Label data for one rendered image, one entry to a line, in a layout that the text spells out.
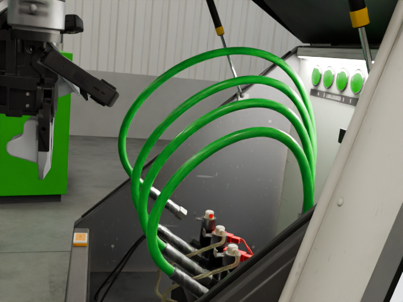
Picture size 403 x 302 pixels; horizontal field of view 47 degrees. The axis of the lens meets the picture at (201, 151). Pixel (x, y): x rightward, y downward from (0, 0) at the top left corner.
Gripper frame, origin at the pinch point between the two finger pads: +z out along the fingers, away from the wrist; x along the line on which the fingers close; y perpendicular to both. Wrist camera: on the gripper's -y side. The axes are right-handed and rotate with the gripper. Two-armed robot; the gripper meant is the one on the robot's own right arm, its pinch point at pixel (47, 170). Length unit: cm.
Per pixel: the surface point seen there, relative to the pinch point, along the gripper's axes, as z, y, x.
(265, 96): -10, -49, -43
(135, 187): 3.2, -13.6, -3.2
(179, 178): -3.1, -17.5, 12.8
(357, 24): -24.4, -34.9, 20.5
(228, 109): -11.8, -25.4, 4.8
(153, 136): -5.5, -15.8, -3.3
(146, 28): -48, -78, -666
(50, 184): 104, 26, -335
